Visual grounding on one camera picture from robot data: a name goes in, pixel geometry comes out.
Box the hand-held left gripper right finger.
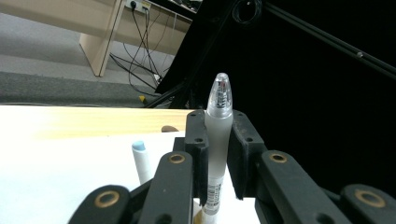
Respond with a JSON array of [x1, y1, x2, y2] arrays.
[[226, 109, 269, 201]]

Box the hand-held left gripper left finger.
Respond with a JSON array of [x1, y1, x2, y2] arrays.
[[173, 108, 210, 207]]

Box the clear plastic pen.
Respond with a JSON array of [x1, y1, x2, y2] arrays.
[[199, 72, 234, 224]]

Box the white pen with blue end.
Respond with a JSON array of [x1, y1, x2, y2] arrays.
[[131, 140, 154, 186]]

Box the black metal stand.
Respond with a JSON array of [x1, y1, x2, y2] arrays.
[[143, 81, 191, 109]]

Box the black curtain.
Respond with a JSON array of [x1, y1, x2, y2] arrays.
[[154, 0, 396, 200]]

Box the light wooden table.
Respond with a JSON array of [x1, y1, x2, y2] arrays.
[[0, 105, 196, 142]]

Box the black diagonal metal bar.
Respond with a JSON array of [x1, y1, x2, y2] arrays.
[[263, 1, 396, 80]]

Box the light wooden background desk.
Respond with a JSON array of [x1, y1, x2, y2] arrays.
[[0, 0, 194, 77]]

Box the white power strip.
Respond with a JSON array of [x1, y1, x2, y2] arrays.
[[125, 0, 152, 12]]

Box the bundle of black cables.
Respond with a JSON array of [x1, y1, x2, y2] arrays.
[[108, 3, 172, 98]]

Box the coiled black cable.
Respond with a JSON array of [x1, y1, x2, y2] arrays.
[[231, 0, 263, 26]]

